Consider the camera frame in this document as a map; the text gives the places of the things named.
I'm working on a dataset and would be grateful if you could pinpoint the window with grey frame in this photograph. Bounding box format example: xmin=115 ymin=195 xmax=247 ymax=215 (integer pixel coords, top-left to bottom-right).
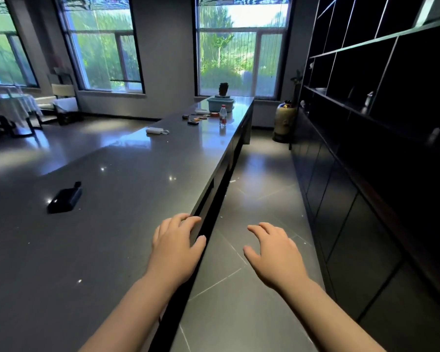
xmin=0 ymin=0 xmax=39 ymax=88

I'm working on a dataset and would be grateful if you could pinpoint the green leafy houseplant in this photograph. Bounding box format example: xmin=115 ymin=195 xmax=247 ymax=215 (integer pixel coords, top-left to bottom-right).
xmin=290 ymin=69 xmax=304 ymax=104

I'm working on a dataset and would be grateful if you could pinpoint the person's right hand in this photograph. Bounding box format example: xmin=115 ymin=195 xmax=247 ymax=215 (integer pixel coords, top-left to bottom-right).
xmin=243 ymin=222 xmax=311 ymax=292

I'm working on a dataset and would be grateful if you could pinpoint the black wooden chair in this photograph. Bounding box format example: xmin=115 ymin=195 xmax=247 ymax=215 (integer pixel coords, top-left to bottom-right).
xmin=0 ymin=113 xmax=36 ymax=139

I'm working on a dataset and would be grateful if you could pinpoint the person's right forearm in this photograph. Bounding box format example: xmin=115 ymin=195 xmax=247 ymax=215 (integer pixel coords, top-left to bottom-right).
xmin=279 ymin=278 xmax=387 ymax=352

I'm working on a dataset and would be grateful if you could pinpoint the black rectangular device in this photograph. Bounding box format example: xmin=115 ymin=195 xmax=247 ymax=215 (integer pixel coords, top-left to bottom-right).
xmin=47 ymin=181 xmax=83 ymax=214

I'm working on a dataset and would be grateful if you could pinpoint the person's left hand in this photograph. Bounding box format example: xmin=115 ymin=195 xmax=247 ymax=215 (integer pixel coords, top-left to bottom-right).
xmin=145 ymin=213 xmax=207 ymax=288

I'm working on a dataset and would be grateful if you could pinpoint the teal plastic basin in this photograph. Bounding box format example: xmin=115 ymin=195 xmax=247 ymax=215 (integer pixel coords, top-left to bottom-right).
xmin=207 ymin=96 xmax=235 ymax=113

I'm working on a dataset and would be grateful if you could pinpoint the table with white tablecloth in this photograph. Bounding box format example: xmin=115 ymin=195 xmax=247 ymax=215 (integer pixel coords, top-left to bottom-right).
xmin=0 ymin=92 xmax=44 ymax=125

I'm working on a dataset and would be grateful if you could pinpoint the person's left forearm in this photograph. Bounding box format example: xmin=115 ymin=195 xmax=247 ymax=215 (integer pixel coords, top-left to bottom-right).
xmin=79 ymin=269 xmax=176 ymax=352

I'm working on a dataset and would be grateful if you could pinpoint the black wall shelving unit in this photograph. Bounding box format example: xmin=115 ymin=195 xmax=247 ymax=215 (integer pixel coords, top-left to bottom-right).
xmin=289 ymin=0 xmax=440 ymax=352

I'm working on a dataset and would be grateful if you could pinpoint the dark chair with white cushion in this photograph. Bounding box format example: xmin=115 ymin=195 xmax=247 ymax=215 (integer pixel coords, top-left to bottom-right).
xmin=46 ymin=72 xmax=84 ymax=126

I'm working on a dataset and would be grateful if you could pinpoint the wide window with dark frame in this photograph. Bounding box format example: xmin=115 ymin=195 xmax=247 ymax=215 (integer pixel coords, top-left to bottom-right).
xmin=53 ymin=0 xmax=145 ymax=94

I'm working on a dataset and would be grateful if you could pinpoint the tall window with dark frame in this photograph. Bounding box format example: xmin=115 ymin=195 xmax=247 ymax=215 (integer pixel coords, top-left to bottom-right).
xmin=192 ymin=0 xmax=294 ymax=101

